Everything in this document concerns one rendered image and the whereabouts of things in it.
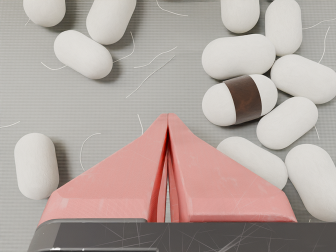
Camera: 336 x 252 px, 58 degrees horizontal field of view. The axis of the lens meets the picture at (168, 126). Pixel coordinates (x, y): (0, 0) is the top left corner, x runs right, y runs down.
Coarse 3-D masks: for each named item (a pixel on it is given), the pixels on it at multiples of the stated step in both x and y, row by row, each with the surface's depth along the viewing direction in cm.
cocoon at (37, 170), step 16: (16, 144) 14; (32, 144) 14; (48, 144) 14; (16, 160) 14; (32, 160) 13; (48, 160) 14; (32, 176) 13; (48, 176) 14; (32, 192) 13; (48, 192) 14
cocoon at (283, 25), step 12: (276, 0) 16; (288, 0) 15; (276, 12) 15; (288, 12) 15; (300, 12) 15; (276, 24) 15; (288, 24) 15; (300, 24) 15; (276, 36) 15; (288, 36) 15; (300, 36) 15; (276, 48) 15; (288, 48) 15
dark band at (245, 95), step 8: (232, 80) 14; (240, 80) 14; (248, 80) 14; (232, 88) 14; (240, 88) 14; (248, 88) 14; (256, 88) 14; (232, 96) 14; (240, 96) 14; (248, 96) 14; (256, 96) 14; (240, 104) 14; (248, 104) 14; (256, 104) 14; (240, 112) 14; (248, 112) 14; (256, 112) 14; (240, 120) 14; (248, 120) 15
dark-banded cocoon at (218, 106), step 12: (216, 84) 14; (264, 84) 14; (204, 96) 14; (216, 96) 14; (228, 96) 14; (264, 96) 14; (276, 96) 14; (204, 108) 14; (216, 108) 14; (228, 108) 14; (264, 108) 14; (216, 120) 14; (228, 120) 14
